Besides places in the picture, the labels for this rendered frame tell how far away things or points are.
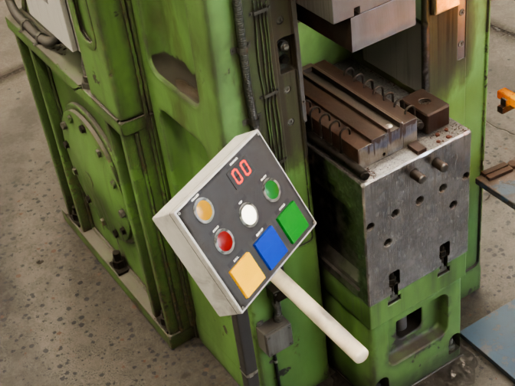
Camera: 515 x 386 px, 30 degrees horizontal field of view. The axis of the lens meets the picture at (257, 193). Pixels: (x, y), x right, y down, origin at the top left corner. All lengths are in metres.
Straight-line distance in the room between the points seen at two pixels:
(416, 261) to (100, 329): 1.28
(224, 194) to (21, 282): 1.84
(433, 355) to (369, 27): 1.24
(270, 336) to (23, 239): 1.53
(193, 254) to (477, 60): 1.21
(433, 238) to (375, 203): 0.31
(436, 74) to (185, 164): 0.78
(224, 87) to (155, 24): 0.38
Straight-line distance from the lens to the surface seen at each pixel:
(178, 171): 2.91
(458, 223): 2.87
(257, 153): 2.23
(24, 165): 4.49
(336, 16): 2.29
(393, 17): 2.41
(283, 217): 2.24
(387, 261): 2.74
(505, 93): 2.75
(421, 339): 3.15
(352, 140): 2.56
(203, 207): 2.08
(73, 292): 3.74
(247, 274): 2.14
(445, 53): 2.81
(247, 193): 2.18
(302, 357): 3.09
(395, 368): 3.09
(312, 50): 2.94
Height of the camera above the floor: 2.45
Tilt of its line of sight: 38 degrees down
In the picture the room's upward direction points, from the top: 8 degrees counter-clockwise
